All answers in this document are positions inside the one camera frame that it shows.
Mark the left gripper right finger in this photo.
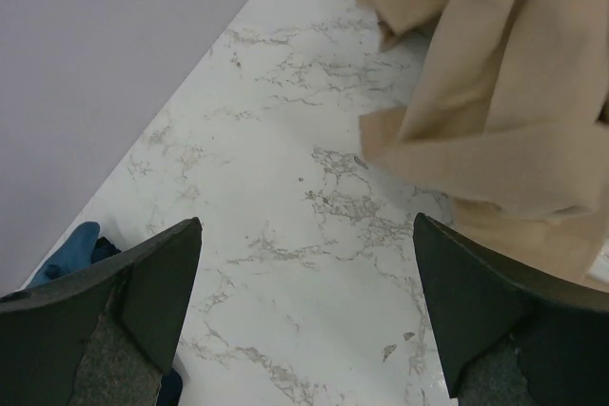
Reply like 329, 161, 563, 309
413, 213, 608, 405

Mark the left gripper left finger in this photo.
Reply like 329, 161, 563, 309
1, 218, 202, 405

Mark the tan beige t-shirt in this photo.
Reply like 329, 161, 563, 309
357, 0, 608, 291

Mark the folded light blue t-shirt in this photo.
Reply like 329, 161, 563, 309
27, 222, 101, 288

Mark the folded dark navy t-shirt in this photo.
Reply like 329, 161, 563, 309
91, 237, 184, 406

